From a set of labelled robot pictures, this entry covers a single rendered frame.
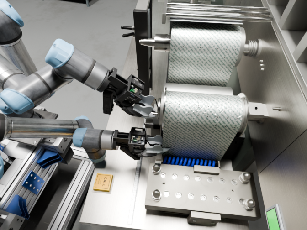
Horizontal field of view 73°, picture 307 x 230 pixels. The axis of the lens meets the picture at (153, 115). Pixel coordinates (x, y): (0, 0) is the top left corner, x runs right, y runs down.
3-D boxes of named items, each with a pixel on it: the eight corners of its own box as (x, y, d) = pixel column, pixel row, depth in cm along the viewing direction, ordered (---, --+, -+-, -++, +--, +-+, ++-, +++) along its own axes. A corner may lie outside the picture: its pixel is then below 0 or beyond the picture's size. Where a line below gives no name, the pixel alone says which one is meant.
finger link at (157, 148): (171, 149, 73) (145, 146, 74) (169, 156, 78) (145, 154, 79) (171, 141, 75) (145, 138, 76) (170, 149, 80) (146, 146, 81)
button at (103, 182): (97, 175, 93) (97, 172, 91) (113, 176, 93) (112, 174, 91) (93, 190, 89) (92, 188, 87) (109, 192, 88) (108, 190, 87)
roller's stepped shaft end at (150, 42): (140, 43, 82) (139, 35, 79) (155, 44, 82) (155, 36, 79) (139, 47, 80) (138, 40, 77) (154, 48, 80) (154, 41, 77)
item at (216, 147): (161, 154, 86) (163, 130, 71) (219, 160, 84) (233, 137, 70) (161, 156, 86) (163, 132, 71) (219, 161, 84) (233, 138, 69)
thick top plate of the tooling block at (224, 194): (149, 168, 88) (149, 162, 83) (247, 178, 85) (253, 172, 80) (145, 208, 78) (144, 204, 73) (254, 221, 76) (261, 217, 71)
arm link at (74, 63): (55, 43, 59) (60, 31, 52) (90, 65, 64) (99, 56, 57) (41, 66, 57) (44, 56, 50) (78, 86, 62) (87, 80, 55)
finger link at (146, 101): (164, 106, 69) (142, 94, 65) (152, 114, 73) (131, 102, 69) (164, 99, 71) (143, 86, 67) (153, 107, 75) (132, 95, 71)
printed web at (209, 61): (166, 102, 118) (173, 13, 77) (208, 105, 116) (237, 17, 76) (160, 167, 95) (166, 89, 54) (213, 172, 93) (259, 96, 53)
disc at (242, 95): (229, 110, 80) (242, 83, 68) (230, 111, 80) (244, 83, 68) (234, 145, 71) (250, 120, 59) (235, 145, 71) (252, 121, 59)
